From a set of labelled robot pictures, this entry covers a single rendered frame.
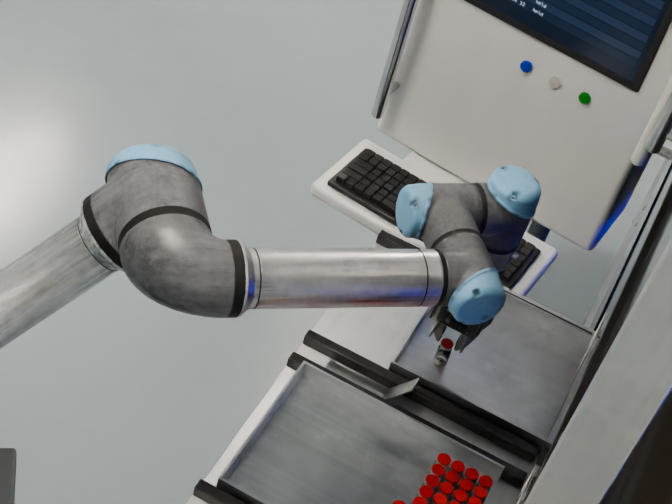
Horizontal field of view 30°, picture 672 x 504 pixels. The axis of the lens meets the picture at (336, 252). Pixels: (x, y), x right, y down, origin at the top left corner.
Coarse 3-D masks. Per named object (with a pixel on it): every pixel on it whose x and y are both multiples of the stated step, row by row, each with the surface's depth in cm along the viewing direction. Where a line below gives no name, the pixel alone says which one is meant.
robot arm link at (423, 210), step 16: (400, 192) 171; (416, 192) 168; (432, 192) 169; (448, 192) 170; (464, 192) 170; (480, 192) 171; (400, 208) 171; (416, 208) 167; (432, 208) 168; (448, 208) 167; (464, 208) 168; (480, 208) 170; (400, 224) 171; (416, 224) 168; (432, 224) 167; (448, 224) 166; (464, 224) 166; (480, 224) 171; (432, 240) 166
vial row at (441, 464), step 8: (440, 456) 182; (448, 456) 182; (440, 464) 181; (448, 464) 181; (432, 472) 180; (440, 472) 180; (432, 480) 179; (440, 480) 181; (424, 488) 177; (432, 488) 178; (416, 496) 178; (424, 496) 176; (432, 496) 180
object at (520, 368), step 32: (512, 320) 211; (544, 320) 210; (416, 352) 202; (480, 352) 204; (512, 352) 206; (544, 352) 208; (576, 352) 209; (448, 384) 198; (480, 384) 200; (512, 384) 201; (544, 384) 202; (480, 416) 193; (512, 416) 196; (544, 416) 198
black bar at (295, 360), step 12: (288, 360) 193; (300, 360) 193; (372, 396) 191; (396, 408) 190; (420, 420) 189; (444, 432) 189; (468, 444) 188; (492, 456) 187; (504, 468) 186; (516, 468) 187; (516, 480) 186
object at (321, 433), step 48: (288, 384) 187; (336, 384) 190; (288, 432) 185; (336, 432) 187; (384, 432) 189; (432, 432) 187; (240, 480) 177; (288, 480) 179; (336, 480) 181; (384, 480) 182
